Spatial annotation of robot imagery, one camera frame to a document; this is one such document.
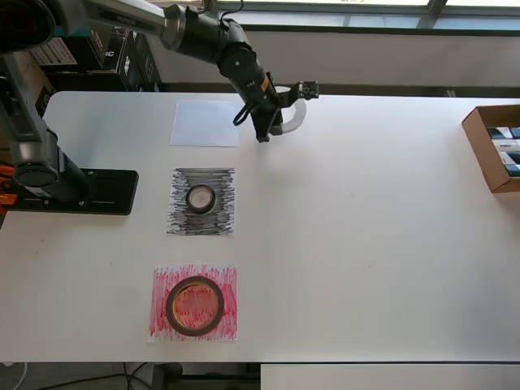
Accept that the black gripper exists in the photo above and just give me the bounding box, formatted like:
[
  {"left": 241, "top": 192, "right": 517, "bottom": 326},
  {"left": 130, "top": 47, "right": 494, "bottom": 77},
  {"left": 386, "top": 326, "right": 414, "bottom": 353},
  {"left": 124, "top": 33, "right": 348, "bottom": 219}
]
[{"left": 248, "top": 87, "right": 300, "bottom": 143}]

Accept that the white tape roll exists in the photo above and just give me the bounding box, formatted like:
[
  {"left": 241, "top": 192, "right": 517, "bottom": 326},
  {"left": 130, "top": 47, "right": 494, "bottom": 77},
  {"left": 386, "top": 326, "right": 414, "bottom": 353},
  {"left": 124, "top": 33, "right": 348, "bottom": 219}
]
[{"left": 270, "top": 84, "right": 309, "bottom": 137}]

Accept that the black table leg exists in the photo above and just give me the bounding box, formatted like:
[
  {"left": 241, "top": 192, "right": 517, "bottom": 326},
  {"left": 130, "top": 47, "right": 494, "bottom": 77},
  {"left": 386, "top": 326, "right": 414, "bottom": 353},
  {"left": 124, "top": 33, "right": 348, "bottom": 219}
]
[{"left": 153, "top": 363, "right": 184, "bottom": 390}]

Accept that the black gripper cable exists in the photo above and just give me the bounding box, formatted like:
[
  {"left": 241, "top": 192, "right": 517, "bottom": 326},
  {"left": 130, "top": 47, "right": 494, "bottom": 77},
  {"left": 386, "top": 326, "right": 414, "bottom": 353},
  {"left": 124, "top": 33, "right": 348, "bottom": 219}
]
[{"left": 232, "top": 102, "right": 252, "bottom": 127}]

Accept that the orange clamp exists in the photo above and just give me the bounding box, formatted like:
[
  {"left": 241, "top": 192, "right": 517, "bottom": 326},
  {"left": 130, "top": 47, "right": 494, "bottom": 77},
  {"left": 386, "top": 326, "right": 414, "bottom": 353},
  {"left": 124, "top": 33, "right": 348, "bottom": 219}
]
[{"left": 0, "top": 164, "right": 20, "bottom": 209}]

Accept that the open cardboard box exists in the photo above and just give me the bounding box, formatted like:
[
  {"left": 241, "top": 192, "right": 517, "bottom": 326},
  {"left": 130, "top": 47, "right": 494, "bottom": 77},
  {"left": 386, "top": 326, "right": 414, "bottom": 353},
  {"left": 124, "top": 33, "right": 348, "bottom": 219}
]
[{"left": 461, "top": 104, "right": 520, "bottom": 194}]

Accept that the gripper mounted camera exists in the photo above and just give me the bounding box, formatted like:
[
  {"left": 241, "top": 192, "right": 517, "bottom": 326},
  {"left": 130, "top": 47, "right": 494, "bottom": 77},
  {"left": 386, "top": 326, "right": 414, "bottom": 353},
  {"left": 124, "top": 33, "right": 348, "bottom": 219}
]
[{"left": 279, "top": 80, "right": 320, "bottom": 106}]

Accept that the black scribbled paper sheet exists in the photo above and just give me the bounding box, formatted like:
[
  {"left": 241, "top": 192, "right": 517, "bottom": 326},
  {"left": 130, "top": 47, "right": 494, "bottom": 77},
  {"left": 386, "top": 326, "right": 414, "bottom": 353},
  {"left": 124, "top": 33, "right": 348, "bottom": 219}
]
[{"left": 165, "top": 166, "right": 237, "bottom": 239}]

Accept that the red tape roll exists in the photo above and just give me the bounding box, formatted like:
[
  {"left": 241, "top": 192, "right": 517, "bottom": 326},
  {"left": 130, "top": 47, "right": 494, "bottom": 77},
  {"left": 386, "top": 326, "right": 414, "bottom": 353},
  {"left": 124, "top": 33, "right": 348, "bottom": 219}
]
[{"left": 164, "top": 275, "right": 225, "bottom": 337}]

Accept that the teal product box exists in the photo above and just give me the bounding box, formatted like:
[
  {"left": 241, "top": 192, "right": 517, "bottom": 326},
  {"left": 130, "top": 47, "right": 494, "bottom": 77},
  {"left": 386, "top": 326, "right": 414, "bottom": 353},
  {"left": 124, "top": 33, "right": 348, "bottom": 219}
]
[{"left": 24, "top": 26, "right": 106, "bottom": 73}]

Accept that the black box with white print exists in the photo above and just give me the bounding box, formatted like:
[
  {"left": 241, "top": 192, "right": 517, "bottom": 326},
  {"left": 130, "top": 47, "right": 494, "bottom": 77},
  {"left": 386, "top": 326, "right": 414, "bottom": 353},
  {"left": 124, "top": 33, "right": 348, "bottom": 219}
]
[
  {"left": 119, "top": 32, "right": 167, "bottom": 93},
  {"left": 99, "top": 28, "right": 141, "bottom": 77}
]

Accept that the black tape roll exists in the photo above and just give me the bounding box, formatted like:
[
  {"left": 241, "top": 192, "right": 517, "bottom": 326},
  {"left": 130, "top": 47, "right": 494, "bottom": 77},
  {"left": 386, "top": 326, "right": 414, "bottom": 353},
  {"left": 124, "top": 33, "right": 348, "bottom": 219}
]
[{"left": 185, "top": 184, "right": 217, "bottom": 215}]

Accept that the plain white paper sheet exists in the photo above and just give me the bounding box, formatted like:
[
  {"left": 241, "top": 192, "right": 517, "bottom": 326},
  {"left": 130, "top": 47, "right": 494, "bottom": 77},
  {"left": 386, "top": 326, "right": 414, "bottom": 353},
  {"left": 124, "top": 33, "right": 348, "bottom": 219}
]
[{"left": 169, "top": 100, "right": 243, "bottom": 148}]

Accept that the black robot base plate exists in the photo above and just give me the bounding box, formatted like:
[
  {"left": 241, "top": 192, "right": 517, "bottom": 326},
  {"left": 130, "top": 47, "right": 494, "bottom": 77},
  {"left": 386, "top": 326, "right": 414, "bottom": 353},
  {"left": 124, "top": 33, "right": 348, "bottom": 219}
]
[{"left": 7, "top": 169, "right": 139, "bottom": 216}]

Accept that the white cable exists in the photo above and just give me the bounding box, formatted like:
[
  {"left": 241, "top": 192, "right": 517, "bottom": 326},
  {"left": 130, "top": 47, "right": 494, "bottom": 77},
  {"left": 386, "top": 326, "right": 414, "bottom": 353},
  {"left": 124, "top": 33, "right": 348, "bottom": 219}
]
[{"left": 0, "top": 359, "right": 29, "bottom": 390}]

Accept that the red scribbled paper sheet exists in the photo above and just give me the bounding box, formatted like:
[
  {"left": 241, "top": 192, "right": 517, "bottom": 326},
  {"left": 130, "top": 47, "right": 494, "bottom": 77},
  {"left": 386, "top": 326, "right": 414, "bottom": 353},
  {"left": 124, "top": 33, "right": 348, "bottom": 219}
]
[{"left": 145, "top": 262, "right": 240, "bottom": 345}]

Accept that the dark window frame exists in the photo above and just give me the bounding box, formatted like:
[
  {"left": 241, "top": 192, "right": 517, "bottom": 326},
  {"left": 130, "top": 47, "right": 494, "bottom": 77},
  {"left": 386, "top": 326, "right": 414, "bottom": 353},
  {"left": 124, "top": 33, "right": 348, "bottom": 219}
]
[{"left": 235, "top": 0, "right": 520, "bottom": 38}]

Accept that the cardboard box with blue print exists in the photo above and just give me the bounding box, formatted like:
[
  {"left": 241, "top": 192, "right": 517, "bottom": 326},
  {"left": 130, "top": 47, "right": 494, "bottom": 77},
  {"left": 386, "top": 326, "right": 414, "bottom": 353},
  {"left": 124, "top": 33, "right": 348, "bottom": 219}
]
[{"left": 15, "top": 50, "right": 57, "bottom": 127}]

